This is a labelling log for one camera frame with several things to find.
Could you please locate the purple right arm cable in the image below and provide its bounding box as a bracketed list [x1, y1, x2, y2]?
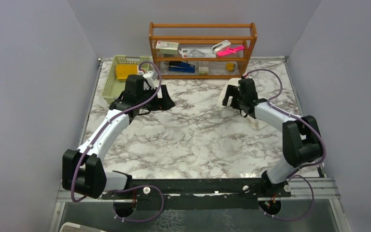
[243, 69, 327, 222]

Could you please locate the small white eraser box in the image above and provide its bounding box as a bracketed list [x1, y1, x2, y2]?
[198, 61, 209, 75]

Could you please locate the aluminium rail frame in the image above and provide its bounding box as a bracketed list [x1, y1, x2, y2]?
[49, 177, 340, 232]

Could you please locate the white stapler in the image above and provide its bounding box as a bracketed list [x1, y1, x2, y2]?
[212, 40, 231, 54]

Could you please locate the white green box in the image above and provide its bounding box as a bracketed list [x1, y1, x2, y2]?
[155, 41, 179, 55]

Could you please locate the white tray corner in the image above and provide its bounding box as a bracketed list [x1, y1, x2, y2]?
[59, 222, 105, 232]

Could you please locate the cream white towel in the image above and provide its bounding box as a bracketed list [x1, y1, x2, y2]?
[216, 77, 268, 131]

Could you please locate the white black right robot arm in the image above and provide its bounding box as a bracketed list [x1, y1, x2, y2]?
[219, 79, 325, 197]

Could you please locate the small yellow block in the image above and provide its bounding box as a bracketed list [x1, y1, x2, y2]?
[226, 62, 236, 72]

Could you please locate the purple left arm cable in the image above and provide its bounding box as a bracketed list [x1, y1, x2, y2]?
[70, 61, 166, 223]

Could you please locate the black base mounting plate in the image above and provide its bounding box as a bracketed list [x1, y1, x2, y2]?
[101, 178, 291, 216]

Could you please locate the yellow brown bear towel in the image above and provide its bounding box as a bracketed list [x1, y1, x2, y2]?
[115, 64, 139, 81]

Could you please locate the wooden shelf rack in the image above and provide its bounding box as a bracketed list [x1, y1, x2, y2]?
[148, 23, 257, 79]

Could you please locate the blue black stapler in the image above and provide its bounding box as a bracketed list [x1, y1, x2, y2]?
[168, 61, 195, 73]

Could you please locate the green plastic basket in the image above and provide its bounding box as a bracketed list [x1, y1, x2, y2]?
[102, 55, 151, 104]

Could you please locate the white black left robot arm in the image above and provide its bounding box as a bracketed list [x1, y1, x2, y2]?
[62, 71, 175, 199]

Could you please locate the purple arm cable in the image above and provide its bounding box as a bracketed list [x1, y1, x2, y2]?
[70, 61, 166, 223]
[243, 69, 327, 222]

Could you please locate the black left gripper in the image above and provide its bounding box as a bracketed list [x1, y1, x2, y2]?
[137, 85, 175, 111]

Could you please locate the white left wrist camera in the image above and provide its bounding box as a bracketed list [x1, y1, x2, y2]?
[143, 70, 158, 90]

